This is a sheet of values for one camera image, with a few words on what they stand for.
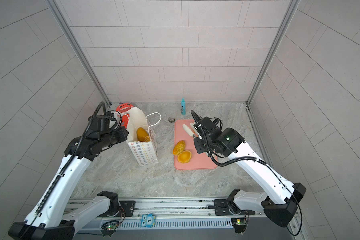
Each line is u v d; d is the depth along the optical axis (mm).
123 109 1018
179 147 884
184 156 843
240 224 680
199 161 846
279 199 368
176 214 706
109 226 645
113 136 587
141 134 905
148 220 667
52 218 359
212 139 480
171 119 1049
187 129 716
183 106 1045
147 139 846
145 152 731
